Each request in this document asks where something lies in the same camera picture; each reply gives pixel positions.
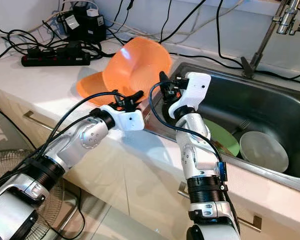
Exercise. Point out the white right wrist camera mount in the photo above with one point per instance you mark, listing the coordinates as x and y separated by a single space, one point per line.
196 89

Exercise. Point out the large orange plastic bowl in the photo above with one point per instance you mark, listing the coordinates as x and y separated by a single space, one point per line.
135 65

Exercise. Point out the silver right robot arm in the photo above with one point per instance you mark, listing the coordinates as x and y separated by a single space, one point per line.
195 150

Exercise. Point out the black power plug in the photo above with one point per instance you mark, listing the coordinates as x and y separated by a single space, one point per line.
73 48

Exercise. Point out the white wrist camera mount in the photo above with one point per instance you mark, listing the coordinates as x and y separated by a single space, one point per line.
196 89
127 120

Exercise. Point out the black power strip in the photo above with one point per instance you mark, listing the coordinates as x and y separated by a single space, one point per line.
55 59

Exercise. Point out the white bowl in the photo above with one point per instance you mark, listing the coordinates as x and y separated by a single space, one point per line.
265 150

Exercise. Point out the stainless steel sink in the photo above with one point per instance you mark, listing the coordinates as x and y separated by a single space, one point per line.
265 100

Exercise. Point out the black charger box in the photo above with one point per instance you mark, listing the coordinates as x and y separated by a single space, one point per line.
85 29

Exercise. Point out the white plug adapter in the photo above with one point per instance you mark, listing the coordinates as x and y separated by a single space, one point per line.
91 12

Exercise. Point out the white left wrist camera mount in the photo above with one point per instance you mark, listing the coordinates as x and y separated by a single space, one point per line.
127 120

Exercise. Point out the white kitchen cabinet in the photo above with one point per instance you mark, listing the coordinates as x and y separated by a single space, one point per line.
135 190

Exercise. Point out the metal kitchen faucet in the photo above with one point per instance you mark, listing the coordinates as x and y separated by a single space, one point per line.
262 42

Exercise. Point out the green plate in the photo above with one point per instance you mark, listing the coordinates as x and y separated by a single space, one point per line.
225 140

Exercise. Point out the grey floor fan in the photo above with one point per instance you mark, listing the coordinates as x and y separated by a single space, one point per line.
15 165

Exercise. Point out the silver metal fork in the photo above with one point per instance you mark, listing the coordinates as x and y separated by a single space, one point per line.
242 126

